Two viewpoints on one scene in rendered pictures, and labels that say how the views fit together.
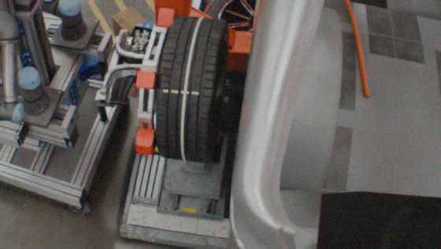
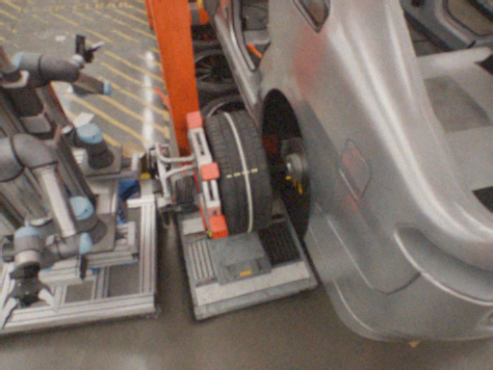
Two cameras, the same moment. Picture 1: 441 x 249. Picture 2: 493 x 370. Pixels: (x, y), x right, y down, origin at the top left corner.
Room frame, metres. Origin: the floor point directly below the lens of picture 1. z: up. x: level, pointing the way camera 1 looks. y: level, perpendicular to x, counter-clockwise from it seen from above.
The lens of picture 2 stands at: (0.53, 0.57, 2.33)
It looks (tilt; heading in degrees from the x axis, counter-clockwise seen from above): 52 degrees down; 337
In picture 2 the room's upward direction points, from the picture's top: 1 degrees clockwise
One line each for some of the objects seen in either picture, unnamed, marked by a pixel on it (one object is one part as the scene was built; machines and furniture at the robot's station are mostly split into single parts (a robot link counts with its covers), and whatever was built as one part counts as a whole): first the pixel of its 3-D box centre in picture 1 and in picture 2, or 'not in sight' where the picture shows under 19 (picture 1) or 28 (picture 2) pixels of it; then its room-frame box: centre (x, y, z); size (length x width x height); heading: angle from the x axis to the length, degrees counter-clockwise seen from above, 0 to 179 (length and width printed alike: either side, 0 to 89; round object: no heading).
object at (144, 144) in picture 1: (146, 141); (218, 226); (1.44, 0.32, 0.85); 0.09 x 0.08 x 0.07; 174
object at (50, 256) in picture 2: not in sight; (44, 256); (1.39, 1.01, 1.12); 0.11 x 0.08 x 0.11; 91
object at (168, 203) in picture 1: (195, 175); (236, 245); (1.70, 0.13, 0.13); 0.50 x 0.36 x 0.10; 174
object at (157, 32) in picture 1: (157, 84); (204, 179); (1.76, 0.29, 0.85); 0.54 x 0.07 x 0.54; 174
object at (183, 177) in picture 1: (196, 150); (234, 225); (1.74, 0.12, 0.32); 0.40 x 0.30 x 0.28; 174
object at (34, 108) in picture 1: (35, 97); (88, 226); (1.66, 0.90, 0.87); 0.15 x 0.15 x 0.10
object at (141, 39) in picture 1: (139, 45); (159, 162); (2.30, 0.46, 0.52); 0.20 x 0.14 x 0.13; 166
